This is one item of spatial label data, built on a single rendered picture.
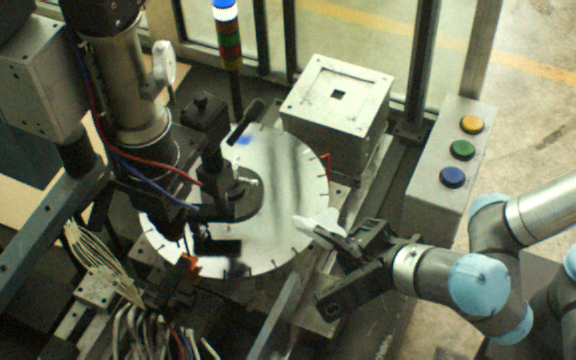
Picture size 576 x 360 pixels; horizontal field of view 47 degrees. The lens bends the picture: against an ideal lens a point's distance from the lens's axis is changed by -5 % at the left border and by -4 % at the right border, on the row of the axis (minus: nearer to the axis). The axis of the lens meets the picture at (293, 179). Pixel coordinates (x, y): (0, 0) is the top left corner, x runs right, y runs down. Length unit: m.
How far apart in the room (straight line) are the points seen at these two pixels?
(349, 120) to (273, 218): 0.30
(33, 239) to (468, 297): 0.65
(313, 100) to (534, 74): 1.60
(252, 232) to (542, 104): 1.80
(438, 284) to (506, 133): 1.74
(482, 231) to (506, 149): 1.54
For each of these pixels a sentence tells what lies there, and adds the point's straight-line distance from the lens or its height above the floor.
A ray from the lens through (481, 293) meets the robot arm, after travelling 0.87.
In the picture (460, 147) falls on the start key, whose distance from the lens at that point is 1.32.
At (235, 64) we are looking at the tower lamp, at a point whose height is 0.98.
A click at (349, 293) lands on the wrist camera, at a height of 1.03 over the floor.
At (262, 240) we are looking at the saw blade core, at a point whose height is 0.95.
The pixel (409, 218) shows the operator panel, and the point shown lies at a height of 0.83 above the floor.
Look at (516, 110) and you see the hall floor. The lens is 2.70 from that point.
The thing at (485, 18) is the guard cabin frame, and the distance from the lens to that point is 1.30.
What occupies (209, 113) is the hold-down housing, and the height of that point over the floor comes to 1.25.
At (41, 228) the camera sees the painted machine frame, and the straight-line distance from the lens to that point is 1.11.
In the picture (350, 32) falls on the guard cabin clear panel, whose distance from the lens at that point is 1.46.
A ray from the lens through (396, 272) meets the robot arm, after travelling 0.95.
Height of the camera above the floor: 1.91
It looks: 53 degrees down
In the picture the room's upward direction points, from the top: 3 degrees counter-clockwise
